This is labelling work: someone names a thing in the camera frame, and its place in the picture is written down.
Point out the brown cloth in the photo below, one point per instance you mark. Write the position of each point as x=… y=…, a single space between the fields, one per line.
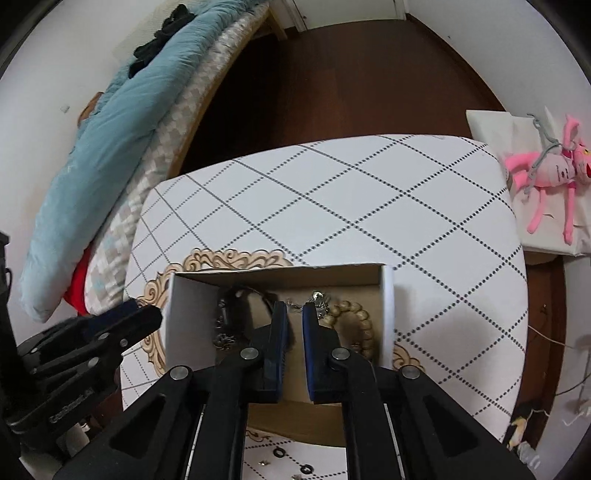
x=90 y=108

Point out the white diamond-pattern tablecloth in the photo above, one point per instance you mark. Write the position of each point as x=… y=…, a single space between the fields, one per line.
x=346 y=207

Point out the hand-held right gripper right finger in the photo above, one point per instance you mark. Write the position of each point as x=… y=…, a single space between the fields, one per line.
x=308 y=344

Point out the wooden bed frame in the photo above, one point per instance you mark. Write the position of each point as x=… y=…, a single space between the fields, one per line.
x=203 y=110

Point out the black clothing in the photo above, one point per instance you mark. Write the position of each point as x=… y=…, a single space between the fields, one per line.
x=154 y=44

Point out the light blue quilt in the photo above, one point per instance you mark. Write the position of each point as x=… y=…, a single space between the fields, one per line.
x=115 y=138

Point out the pink plush toy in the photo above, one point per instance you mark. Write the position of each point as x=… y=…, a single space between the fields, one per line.
x=554 y=168

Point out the white cardboard box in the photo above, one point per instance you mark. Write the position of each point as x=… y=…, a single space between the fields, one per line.
x=194 y=314

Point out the white door frame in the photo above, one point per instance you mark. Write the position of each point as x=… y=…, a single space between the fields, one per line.
x=351 y=11

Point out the silver earring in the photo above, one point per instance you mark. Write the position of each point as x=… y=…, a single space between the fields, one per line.
x=318 y=299

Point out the red cloth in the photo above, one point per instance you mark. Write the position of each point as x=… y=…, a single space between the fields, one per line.
x=78 y=288

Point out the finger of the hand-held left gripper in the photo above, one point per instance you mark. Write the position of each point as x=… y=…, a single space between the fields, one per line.
x=115 y=314
x=134 y=325

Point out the grey patterned mattress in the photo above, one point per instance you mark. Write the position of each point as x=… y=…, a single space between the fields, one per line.
x=184 y=115

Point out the white wrapped box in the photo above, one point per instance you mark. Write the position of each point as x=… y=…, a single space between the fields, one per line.
x=489 y=131

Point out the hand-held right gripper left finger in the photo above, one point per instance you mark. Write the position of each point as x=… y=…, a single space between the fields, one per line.
x=280 y=337

